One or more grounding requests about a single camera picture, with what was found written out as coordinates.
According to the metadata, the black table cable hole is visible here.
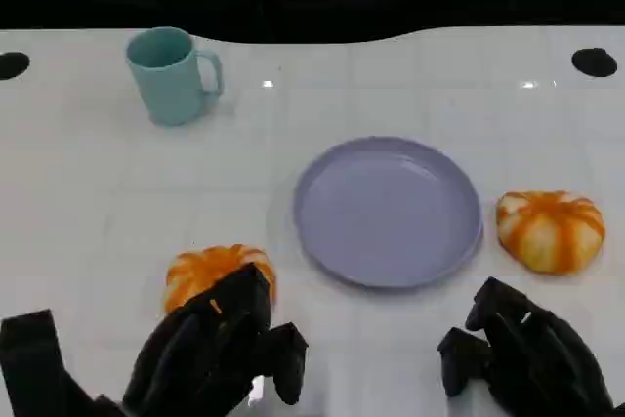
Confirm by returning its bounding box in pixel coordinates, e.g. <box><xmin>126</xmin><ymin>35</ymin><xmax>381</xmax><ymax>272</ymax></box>
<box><xmin>570</xmin><ymin>47</ymin><xmax>618</xmax><ymax>79</ymax></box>
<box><xmin>0</xmin><ymin>51</ymin><xmax>31</xmax><ymax>81</ymax></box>

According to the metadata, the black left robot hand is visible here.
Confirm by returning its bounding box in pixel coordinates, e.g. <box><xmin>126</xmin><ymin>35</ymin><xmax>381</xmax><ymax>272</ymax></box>
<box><xmin>121</xmin><ymin>262</ymin><xmax>310</xmax><ymax>417</ymax></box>

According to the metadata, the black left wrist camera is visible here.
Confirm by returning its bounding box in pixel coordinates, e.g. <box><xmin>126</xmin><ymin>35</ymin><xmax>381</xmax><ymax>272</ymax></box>
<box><xmin>0</xmin><ymin>309</ymin><xmax>126</xmax><ymax>417</ymax></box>

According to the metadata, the lilac plate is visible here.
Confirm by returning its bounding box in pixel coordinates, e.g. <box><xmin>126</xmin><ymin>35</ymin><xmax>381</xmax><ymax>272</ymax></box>
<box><xmin>292</xmin><ymin>135</ymin><xmax>485</xmax><ymax>290</ymax></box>

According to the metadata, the orange white toy bread roll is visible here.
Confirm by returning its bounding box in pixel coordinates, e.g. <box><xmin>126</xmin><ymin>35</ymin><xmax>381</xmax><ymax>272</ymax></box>
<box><xmin>164</xmin><ymin>243</ymin><xmax>278</xmax><ymax>315</ymax></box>
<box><xmin>495</xmin><ymin>189</ymin><xmax>607</xmax><ymax>276</ymax></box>

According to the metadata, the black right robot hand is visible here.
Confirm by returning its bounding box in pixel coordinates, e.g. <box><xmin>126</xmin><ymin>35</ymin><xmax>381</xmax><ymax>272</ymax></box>
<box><xmin>437</xmin><ymin>276</ymin><xmax>619</xmax><ymax>417</ymax></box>

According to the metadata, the pale green mug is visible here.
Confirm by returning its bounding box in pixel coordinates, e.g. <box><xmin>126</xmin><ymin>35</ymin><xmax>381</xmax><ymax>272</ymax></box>
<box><xmin>125</xmin><ymin>26</ymin><xmax>226</xmax><ymax>127</ymax></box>

